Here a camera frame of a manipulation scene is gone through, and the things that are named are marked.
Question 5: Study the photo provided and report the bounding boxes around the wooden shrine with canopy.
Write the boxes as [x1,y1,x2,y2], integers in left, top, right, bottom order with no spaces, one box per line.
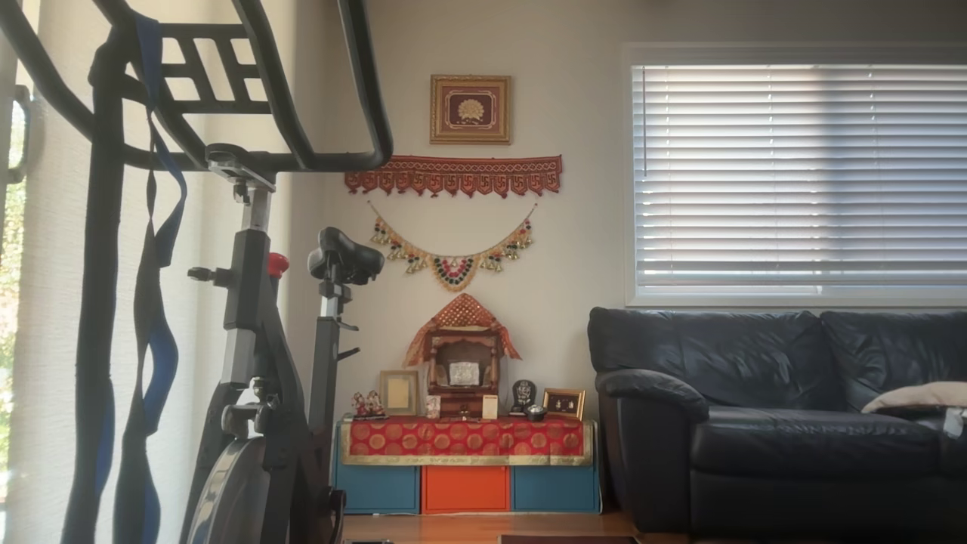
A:
[403,293,522,419]

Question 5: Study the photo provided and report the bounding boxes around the small gold framed picture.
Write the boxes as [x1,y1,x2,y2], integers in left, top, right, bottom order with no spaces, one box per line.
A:
[542,388,586,421]

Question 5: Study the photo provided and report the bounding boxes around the red gold patterned cloth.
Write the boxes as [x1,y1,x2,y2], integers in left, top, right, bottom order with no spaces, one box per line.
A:
[339,418,595,466]

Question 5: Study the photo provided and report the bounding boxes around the small colourful figurines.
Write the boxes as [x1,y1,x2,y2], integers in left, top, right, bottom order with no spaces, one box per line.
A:
[351,391,388,420]

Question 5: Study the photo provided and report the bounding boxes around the blue storage bin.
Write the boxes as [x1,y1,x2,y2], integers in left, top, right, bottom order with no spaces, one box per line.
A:
[333,465,420,515]
[512,465,601,514]

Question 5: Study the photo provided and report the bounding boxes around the black exercise bike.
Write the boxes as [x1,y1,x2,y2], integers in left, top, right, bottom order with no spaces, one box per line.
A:
[0,0,394,544]

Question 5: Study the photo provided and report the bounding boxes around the dark floor rug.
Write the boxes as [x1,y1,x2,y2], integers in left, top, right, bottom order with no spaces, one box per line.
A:
[499,534,641,544]

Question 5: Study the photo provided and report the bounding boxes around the black leather sofa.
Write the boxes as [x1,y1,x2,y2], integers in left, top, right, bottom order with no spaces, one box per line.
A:
[588,306,967,539]

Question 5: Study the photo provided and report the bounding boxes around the white window blinds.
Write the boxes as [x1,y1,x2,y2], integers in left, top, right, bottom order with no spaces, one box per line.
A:
[632,64,967,297]

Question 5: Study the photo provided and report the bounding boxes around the white sheer curtain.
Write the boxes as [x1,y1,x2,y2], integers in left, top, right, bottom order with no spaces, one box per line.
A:
[0,0,297,544]

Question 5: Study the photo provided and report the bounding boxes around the beige cushion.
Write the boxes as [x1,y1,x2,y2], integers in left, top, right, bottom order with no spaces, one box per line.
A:
[861,382,967,415]

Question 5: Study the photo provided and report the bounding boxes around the beaded garland wall hanging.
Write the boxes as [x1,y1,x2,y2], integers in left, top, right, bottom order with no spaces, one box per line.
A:
[368,200,539,293]

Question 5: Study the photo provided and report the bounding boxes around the red embroidered wall hanging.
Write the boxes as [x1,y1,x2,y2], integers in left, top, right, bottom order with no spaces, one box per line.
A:
[344,155,564,199]

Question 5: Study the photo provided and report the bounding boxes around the gold photo frame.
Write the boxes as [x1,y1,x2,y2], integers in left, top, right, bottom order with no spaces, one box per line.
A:
[378,369,420,416]

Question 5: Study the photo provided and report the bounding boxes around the gold framed wall picture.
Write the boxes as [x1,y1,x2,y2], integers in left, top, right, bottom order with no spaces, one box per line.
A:
[430,74,512,145]

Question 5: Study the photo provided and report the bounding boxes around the white window frame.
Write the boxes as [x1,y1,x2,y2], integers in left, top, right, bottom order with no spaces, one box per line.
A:
[623,43,967,308]

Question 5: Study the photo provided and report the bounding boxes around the blue black hanging strap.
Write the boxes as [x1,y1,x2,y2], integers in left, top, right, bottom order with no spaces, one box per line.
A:
[60,11,190,544]

